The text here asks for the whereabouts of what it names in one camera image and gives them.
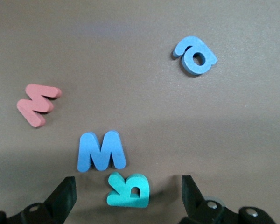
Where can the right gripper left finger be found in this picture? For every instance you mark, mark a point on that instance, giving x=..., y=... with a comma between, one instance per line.
x=60, y=200

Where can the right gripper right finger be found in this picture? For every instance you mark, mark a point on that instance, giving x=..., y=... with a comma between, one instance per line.
x=192, y=198

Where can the blue foam letter M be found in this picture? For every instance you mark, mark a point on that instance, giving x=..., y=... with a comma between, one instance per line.
x=86, y=151

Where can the teal foam letter R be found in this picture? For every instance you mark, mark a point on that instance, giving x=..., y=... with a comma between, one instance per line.
x=121, y=186

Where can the blue foam letter a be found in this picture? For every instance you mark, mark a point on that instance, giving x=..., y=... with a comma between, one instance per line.
x=189, y=63

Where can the pink foam letter m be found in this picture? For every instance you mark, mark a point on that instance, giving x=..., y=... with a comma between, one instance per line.
x=35, y=105

